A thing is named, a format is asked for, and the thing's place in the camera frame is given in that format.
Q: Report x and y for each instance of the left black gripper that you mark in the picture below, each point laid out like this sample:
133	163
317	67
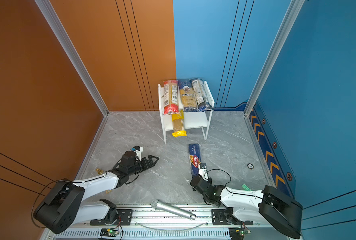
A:
150	161

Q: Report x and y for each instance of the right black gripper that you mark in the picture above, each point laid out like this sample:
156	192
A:
208	182

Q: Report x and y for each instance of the blue Barilla spaghetti box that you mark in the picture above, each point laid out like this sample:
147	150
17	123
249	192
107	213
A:
195	159

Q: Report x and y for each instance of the clear label spaghetti bag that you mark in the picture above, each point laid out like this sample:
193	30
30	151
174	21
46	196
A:
201	95

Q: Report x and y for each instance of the blue yellow spaghetti bag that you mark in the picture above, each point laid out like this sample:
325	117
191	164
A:
188	97

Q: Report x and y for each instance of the red spaghetti bag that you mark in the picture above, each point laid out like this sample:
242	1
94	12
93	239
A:
171	102

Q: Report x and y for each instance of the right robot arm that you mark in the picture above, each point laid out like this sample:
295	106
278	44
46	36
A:
267	206

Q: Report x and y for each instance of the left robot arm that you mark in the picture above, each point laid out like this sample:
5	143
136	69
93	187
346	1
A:
66	203

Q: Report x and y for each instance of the white two-tier metal shelf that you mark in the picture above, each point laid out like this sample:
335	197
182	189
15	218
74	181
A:
193	120

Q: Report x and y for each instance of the small brass bell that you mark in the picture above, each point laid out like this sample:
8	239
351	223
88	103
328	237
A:
99	171

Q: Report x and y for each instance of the green lego brick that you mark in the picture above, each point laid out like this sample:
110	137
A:
246	188

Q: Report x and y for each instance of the silver microphone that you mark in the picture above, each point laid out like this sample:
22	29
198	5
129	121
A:
160	205

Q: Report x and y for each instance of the right circuit board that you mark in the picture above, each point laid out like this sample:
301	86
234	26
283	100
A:
236	234

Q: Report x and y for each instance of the left green circuit board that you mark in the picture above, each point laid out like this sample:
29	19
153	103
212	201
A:
109	233

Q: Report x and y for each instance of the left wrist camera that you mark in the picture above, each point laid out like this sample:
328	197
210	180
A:
138	150

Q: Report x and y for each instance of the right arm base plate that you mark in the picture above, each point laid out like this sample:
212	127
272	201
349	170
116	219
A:
225	217

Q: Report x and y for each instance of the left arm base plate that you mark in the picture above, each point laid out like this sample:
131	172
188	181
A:
122	217

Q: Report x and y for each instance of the aluminium front rail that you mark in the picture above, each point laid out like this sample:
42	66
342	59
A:
150	224

